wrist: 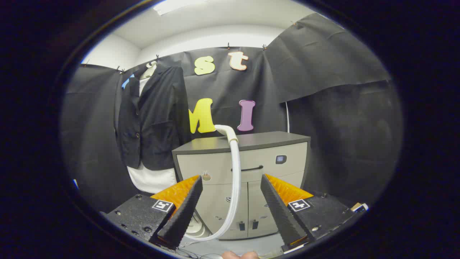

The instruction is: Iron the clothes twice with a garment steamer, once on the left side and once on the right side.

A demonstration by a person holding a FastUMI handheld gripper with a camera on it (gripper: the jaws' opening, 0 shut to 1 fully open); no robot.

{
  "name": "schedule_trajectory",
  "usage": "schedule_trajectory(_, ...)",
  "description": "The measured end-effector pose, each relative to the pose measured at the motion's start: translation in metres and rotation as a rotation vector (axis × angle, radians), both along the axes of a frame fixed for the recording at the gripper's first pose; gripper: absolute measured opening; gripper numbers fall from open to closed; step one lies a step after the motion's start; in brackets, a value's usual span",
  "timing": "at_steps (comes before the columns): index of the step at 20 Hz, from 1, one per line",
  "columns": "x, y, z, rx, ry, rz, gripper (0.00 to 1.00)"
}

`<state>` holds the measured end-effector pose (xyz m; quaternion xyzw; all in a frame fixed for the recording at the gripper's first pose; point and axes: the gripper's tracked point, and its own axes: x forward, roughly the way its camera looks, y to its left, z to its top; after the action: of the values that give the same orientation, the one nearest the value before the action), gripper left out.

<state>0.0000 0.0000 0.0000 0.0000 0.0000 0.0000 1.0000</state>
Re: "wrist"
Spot black floor cables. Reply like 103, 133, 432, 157
158, 243, 224, 259

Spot black suit jacket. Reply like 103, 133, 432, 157
114, 65, 190, 171

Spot grey beige cabinet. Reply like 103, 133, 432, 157
172, 131, 311, 240

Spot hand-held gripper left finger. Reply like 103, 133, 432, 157
104, 175, 203, 250

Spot white shirt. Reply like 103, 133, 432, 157
126, 67, 177, 195

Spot ceiling light panel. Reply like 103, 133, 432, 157
154, 0, 209, 16

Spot black backdrop cloth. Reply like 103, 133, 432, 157
60, 13, 403, 213

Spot cream clothes hanger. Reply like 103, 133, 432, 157
145, 60, 158, 80

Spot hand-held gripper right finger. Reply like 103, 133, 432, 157
261, 174, 369, 252

